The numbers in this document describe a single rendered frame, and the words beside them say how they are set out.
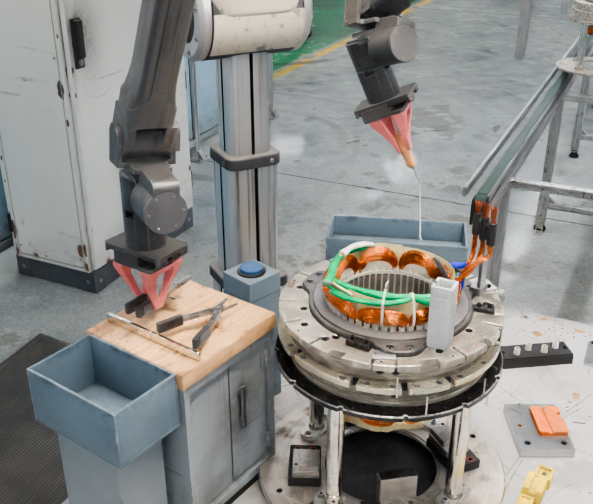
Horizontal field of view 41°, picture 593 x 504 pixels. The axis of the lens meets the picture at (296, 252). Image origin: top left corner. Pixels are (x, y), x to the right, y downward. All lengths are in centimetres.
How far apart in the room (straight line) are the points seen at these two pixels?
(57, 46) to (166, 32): 223
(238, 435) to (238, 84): 61
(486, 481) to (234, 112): 75
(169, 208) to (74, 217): 238
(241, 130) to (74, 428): 64
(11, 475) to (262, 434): 143
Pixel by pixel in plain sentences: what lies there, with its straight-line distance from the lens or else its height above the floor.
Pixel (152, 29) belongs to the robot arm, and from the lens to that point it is 93.
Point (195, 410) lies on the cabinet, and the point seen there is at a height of 99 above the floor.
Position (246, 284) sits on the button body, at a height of 103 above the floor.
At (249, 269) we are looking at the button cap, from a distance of 134.
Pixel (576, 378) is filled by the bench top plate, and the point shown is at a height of 78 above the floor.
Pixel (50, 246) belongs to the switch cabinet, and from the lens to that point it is 354.
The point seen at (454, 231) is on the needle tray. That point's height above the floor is 105.
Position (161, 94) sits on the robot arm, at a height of 141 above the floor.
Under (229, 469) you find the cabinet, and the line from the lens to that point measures 124.
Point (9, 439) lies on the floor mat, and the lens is 274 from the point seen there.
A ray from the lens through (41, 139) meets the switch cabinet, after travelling 334.
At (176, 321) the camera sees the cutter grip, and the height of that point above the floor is 109.
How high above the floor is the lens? 166
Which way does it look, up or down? 26 degrees down
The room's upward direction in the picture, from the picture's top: straight up
